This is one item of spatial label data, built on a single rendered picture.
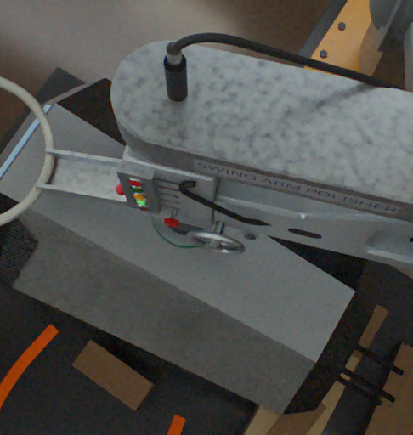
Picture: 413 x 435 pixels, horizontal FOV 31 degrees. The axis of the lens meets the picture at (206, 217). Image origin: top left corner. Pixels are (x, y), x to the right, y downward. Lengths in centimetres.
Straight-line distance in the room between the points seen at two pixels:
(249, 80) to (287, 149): 16
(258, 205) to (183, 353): 79
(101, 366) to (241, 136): 166
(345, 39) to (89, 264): 112
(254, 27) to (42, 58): 96
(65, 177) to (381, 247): 94
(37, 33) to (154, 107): 212
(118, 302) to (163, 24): 155
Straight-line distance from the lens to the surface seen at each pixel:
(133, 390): 286
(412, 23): 192
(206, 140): 138
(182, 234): 219
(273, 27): 344
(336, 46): 253
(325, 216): 163
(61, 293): 240
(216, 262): 220
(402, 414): 298
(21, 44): 348
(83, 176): 218
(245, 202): 167
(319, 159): 138
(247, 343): 221
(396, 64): 227
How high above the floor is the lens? 298
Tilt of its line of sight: 75 degrees down
